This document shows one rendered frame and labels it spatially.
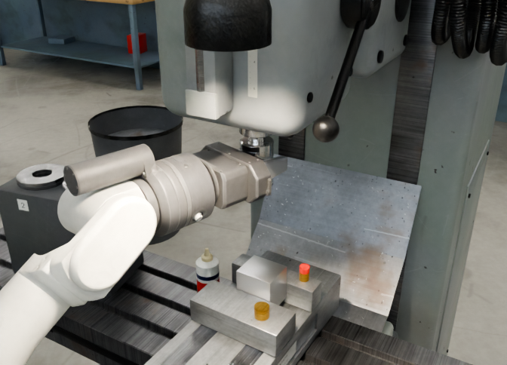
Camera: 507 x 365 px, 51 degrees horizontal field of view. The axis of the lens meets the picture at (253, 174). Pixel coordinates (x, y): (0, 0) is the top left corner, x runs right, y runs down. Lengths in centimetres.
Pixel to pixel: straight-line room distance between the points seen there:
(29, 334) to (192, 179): 24
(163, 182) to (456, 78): 58
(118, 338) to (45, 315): 37
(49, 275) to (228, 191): 23
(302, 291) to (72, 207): 39
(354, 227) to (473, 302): 159
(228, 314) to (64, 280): 30
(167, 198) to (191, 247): 223
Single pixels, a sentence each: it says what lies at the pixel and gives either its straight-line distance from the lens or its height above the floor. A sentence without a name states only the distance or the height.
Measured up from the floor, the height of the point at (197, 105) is 135.
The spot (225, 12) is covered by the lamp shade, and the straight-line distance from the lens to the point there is 42.
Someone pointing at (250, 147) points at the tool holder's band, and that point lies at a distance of 71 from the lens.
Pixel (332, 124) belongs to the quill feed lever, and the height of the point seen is 134.
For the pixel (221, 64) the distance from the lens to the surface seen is 59.
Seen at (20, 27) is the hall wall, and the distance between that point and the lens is 796.
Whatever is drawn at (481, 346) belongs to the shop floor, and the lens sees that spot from 243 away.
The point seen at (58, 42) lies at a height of 25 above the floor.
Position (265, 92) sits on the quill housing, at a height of 137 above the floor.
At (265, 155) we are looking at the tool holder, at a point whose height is 125.
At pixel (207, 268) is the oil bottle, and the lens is 94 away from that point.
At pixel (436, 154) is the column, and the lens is 105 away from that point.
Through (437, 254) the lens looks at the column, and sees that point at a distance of 115.
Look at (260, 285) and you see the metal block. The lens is 81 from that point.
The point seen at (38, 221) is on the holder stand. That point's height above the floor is 105.
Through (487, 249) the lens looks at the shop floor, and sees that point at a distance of 306.
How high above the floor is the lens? 154
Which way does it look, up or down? 25 degrees down
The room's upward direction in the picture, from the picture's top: straight up
